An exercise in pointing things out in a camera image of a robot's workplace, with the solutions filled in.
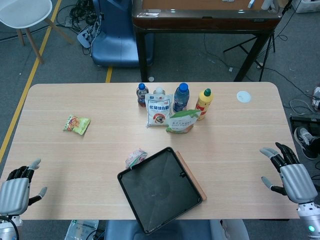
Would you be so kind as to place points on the green white standing pouch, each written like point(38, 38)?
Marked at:
point(180, 122)

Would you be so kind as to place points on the small white floor disc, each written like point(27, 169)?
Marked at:
point(151, 79)

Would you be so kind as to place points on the yellow bottle green cap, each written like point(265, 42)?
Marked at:
point(205, 102)

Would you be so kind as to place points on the white sugar bag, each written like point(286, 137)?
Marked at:
point(158, 110)

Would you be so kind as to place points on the green yellow snack packet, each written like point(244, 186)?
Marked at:
point(76, 124)

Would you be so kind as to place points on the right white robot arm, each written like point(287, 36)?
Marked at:
point(310, 220)

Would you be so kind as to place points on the pink green snack packet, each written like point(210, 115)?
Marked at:
point(136, 156)

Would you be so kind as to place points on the white power strip with plugs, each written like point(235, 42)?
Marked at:
point(83, 37)

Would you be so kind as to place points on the dark brown wooden table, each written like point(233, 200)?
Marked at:
point(200, 22)

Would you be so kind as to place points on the clear plastic bag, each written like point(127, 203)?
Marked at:
point(80, 228)

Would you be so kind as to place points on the clear water bottle blue cap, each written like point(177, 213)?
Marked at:
point(180, 97)

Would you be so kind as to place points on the white robot body panel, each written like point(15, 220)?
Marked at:
point(235, 230)

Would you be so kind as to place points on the dark drink bottle blue cap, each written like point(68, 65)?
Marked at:
point(141, 94)

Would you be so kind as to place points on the black tripod stand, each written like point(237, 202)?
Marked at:
point(232, 48)

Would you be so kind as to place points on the black case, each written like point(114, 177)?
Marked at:
point(305, 122)

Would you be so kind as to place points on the white chair wooden legs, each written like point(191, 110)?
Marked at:
point(22, 12)

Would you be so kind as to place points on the black square plastic tray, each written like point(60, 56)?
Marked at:
point(160, 190)

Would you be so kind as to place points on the white cap bottle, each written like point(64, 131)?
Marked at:
point(159, 90)

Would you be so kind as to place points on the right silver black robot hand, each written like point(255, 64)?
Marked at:
point(297, 182)

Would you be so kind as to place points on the white round table grommet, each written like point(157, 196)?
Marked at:
point(243, 96)

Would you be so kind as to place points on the grey sneaker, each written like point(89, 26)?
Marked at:
point(303, 137)

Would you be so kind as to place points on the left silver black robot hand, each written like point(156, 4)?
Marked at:
point(13, 192)

